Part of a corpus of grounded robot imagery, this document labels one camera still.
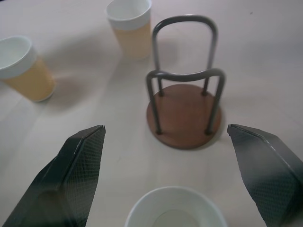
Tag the tan white paper cup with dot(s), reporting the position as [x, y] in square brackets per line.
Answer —
[26, 73]
[132, 30]
[175, 209]

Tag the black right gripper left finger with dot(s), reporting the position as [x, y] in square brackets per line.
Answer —
[71, 175]

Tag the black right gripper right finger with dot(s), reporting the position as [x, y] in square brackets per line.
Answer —
[267, 170]

